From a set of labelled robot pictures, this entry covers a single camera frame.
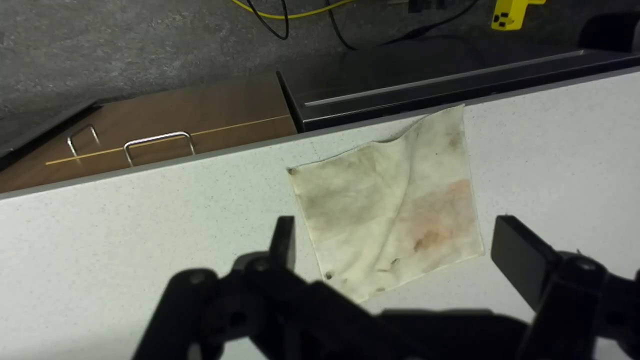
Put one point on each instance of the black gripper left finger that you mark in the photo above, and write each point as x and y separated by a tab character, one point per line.
192	306

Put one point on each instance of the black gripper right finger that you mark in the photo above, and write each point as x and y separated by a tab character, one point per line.
567	292

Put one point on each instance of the stained cream cloth towel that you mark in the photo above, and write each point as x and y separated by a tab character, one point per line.
386	207

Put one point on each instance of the brown wooden drawer front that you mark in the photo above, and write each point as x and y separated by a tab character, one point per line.
167	116

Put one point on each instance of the yellow clamp tool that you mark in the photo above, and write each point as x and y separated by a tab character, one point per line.
511	15

